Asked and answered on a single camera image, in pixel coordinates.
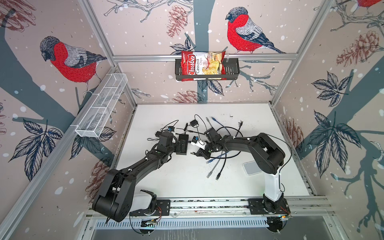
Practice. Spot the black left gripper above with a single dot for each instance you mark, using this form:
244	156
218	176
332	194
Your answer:
179	148

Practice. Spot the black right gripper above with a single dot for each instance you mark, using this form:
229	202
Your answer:
202	153

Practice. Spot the black network switch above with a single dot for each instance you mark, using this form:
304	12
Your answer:
184	137

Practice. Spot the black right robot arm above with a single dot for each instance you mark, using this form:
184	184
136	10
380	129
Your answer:
267	154

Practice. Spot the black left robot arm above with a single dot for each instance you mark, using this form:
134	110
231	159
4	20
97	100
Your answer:
115	196

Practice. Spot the small black plug adapter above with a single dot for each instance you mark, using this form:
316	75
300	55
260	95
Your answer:
193	124

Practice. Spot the red cassava chips bag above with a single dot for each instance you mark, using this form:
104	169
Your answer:
201	63

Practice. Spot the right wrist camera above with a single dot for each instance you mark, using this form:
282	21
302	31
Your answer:
198	143

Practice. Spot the black power adapter with cable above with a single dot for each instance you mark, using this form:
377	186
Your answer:
162	130

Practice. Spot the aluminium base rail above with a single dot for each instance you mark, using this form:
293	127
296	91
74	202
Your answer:
206	213

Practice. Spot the black wall basket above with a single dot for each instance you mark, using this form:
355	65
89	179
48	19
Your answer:
230	66

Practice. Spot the white wire mesh shelf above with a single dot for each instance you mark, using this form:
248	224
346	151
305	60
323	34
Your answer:
99	112

